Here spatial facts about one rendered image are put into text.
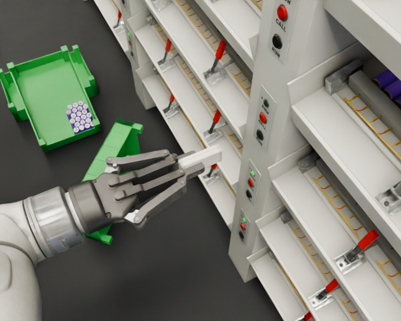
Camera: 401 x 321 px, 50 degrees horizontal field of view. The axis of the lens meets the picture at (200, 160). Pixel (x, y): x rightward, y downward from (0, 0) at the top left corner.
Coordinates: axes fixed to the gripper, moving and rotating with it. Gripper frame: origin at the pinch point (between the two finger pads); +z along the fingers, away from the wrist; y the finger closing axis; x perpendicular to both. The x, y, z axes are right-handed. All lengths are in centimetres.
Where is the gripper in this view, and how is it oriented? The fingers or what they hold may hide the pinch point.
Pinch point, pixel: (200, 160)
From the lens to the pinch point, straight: 68.2
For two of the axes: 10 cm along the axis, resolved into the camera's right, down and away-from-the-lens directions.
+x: 0.0, -5.6, -8.3
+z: 8.9, -3.7, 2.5
